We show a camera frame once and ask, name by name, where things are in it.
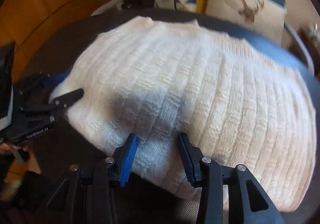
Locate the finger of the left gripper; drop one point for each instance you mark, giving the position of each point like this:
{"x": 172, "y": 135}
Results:
{"x": 68, "y": 99}
{"x": 56, "y": 79}

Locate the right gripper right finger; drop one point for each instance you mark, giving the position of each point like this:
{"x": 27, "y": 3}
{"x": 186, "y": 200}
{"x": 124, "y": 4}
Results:
{"x": 248, "y": 202}

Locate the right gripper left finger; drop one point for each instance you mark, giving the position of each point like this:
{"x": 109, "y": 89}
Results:
{"x": 86, "y": 195}

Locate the cream knitted sweater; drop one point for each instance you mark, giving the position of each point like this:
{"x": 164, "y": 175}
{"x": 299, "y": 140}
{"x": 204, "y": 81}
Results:
{"x": 155, "y": 79}

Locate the person's left hand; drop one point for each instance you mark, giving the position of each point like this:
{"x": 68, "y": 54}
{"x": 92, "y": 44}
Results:
{"x": 8, "y": 148}

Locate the deer print cushion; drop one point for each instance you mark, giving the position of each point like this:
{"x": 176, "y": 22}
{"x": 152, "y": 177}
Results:
{"x": 264, "y": 17}

